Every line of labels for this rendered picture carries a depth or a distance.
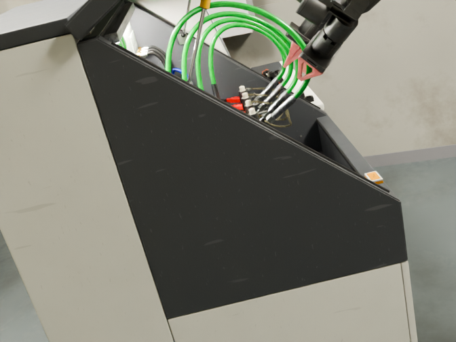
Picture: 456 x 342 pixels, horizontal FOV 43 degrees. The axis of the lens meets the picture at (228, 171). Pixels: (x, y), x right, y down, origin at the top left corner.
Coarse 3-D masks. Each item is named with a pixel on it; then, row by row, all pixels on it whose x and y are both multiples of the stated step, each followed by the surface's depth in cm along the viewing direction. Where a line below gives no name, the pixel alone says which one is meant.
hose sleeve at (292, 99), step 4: (292, 96) 141; (288, 100) 142; (292, 100) 141; (296, 100) 142; (284, 104) 143; (288, 104) 142; (280, 108) 143; (284, 108) 143; (276, 112) 144; (280, 112) 144; (272, 116) 145; (276, 116) 145
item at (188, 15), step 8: (200, 8) 138; (240, 8) 135; (248, 8) 135; (256, 8) 134; (184, 16) 140; (264, 16) 135; (272, 16) 134; (176, 24) 142; (280, 24) 134; (176, 32) 143; (288, 32) 134; (296, 40) 135; (168, 48) 145; (168, 56) 146; (168, 64) 147; (304, 80) 139; (304, 88) 139; (296, 96) 141
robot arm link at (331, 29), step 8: (336, 8) 123; (328, 16) 123; (336, 16) 122; (344, 16) 123; (328, 24) 125; (336, 24) 123; (344, 24) 122; (352, 24) 123; (328, 32) 125; (336, 32) 124; (344, 32) 124; (336, 40) 126; (344, 40) 126
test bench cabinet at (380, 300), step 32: (320, 288) 137; (352, 288) 138; (384, 288) 138; (192, 320) 137; (224, 320) 138; (256, 320) 139; (288, 320) 139; (320, 320) 140; (352, 320) 141; (384, 320) 142
